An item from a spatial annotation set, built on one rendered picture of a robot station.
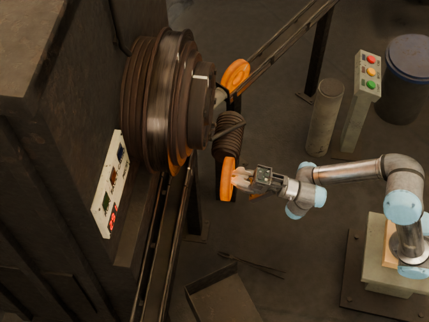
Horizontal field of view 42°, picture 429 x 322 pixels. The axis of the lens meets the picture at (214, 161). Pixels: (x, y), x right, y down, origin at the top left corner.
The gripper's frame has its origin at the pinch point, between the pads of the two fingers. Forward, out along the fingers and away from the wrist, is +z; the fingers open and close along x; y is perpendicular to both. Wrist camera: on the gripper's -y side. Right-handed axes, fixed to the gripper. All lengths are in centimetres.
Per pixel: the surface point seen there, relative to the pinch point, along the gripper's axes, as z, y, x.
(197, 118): 17.6, 32.1, 2.5
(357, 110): -63, -31, -72
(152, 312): 14, -28, 45
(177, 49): 28, 45, -10
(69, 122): 48, 59, 32
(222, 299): -9.5, -22.6, 36.1
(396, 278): -84, -34, 7
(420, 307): -108, -56, 8
